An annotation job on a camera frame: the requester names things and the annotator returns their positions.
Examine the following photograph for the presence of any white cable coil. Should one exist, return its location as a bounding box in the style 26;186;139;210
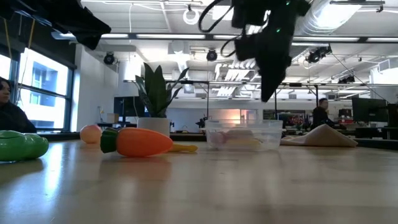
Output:
182;7;200;26

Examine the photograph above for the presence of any pink orange toy peach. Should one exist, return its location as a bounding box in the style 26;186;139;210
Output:
79;124;103;144

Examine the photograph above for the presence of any seated person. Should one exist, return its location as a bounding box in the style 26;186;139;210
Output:
0;77;38;134

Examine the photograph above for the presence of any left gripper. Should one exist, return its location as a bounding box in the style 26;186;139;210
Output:
18;0;112;50

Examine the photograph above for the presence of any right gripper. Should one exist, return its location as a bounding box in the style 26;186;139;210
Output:
233;0;312;103

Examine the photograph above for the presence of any green toy pea pod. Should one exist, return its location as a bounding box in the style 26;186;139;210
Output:
0;129;50;162

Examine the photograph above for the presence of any black metal gantry frame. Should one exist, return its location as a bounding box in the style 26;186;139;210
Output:
272;82;320;125

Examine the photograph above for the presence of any snake plant in white pot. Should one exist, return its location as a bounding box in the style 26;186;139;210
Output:
133;62;190;138

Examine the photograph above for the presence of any pink toy fruit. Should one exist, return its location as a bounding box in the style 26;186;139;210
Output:
211;132;228;146

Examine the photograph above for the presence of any beige pink cloth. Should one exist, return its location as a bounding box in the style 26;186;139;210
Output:
279;123;359;148

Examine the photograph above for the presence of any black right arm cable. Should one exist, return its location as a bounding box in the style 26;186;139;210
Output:
198;0;247;58

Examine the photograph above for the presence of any orange toy carrot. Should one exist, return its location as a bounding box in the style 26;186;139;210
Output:
99;126;174;158

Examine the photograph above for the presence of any black computer monitor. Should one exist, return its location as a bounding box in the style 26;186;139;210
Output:
113;96;147;118
351;97;389;123

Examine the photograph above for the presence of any clear plastic tupperware container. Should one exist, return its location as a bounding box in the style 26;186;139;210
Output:
203;119;284;152

